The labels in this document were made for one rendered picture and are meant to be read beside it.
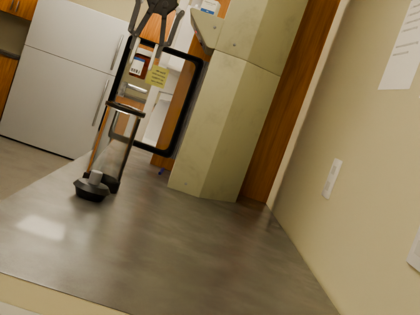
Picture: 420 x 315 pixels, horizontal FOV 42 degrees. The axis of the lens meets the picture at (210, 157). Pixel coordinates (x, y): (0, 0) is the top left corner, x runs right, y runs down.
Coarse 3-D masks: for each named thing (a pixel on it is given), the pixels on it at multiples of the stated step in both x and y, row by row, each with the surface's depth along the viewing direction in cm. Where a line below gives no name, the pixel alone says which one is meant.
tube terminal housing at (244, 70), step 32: (256, 0) 173; (288, 0) 179; (224, 32) 173; (256, 32) 174; (288, 32) 185; (224, 64) 175; (256, 64) 178; (224, 96) 176; (256, 96) 184; (192, 128) 177; (224, 128) 177; (256, 128) 189; (192, 160) 178; (224, 160) 183; (192, 192) 179; (224, 192) 188
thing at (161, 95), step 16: (144, 48) 206; (128, 64) 207; (160, 64) 206; (176, 64) 206; (192, 64) 205; (128, 80) 208; (144, 80) 207; (160, 80) 207; (176, 80) 206; (128, 96) 208; (144, 96) 208; (160, 96) 207; (176, 96) 206; (160, 112) 207; (176, 112) 207; (144, 128) 208; (160, 128) 208; (160, 144) 208
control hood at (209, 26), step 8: (192, 8) 172; (192, 16) 173; (200, 16) 173; (208, 16) 173; (216, 16) 173; (192, 24) 193; (200, 24) 173; (208, 24) 173; (216, 24) 173; (200, 32) 174; (208, 32) 173; (216, 32) 173; (208, 40) 174; (216, 40) 174; (208, 48) 178
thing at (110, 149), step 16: (112, 112) 139; (144, 112) 142; (112, 128) 139; (128, 128) 139; (96, 144) 141; (112, 144) 139; (128, 144) 141; (96, 160) 140; (112, 160) 140; (112, 176) 141
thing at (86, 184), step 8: (96, 176) 128; (80, 184) 126; (88, 184) 126; (96, 184) 129; (104, 184) 132; (80, 192) 127; (88, 192) 126; (96, 192) 126; (104, 192) 128; (88, 200) 127; (96, 200) 128
